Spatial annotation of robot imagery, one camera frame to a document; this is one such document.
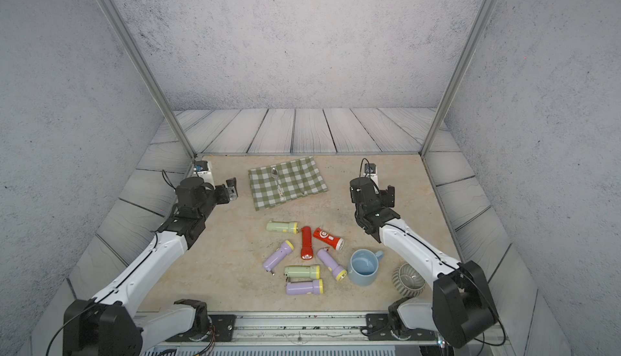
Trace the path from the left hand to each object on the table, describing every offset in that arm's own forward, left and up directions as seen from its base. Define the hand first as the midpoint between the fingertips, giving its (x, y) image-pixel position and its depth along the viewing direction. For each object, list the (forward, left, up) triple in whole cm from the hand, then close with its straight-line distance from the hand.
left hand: (226, 179), depth 82 cm
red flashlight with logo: (-14, -37, -19) cm, 44 cm away
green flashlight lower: (-24, -28, -19) cm, 42 cm away
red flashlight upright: (-16, -26, -21) cm, 37 cm away
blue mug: (-22, -46, -22) cm, 55 cm away
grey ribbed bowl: (-27, -60, -23) cm, 70 cm away
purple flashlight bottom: (-29, -26, -21) cm, 44 cm away
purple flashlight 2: (-24, -37, -20) cm, 49 cm away
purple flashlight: (-16, -19, -20) cm, 32 cm away
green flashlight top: (-7, -17, -20) cm, 28 cm away
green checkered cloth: (+18, -21, -22) cm, 36 cm away
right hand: (-2, -51, -3) cm, 51 cm away
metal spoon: (+20, -11, -20) cm, 31 cm away
